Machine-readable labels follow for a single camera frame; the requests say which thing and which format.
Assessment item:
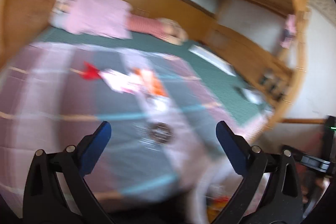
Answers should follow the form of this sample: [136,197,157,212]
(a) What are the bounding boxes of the red paper scrap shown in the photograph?
[81,62,101,81]

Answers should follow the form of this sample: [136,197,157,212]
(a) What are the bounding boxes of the white plastic bag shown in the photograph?
[98,69,146,94]

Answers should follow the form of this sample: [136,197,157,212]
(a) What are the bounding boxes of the orange plastic package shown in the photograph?
[132,68,168,97]

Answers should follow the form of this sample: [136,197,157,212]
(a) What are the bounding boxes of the person right hand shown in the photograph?
[301,177,330,205]

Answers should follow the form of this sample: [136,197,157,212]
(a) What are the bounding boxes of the white mite vacuum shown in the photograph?
[235,87,265,105]

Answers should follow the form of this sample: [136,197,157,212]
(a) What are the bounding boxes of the green patterned mattress mat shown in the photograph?
[34,27,272,125]

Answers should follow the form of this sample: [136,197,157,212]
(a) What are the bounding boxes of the striped pink grey bedsheet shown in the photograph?
[1,43,226,202]

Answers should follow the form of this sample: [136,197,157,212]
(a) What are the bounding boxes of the pink cloth hanging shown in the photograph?
[280,14,297,49]

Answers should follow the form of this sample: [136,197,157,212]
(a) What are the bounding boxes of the white flat board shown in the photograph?
[189,45,236,77]

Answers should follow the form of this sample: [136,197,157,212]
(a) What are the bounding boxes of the pink pillow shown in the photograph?
[63,0,132,40]

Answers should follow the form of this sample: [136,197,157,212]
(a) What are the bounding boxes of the striped plush doll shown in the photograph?
[127,14,189,46]

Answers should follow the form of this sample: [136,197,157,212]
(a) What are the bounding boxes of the wooden wall cabinets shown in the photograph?
[123,0,223,46]

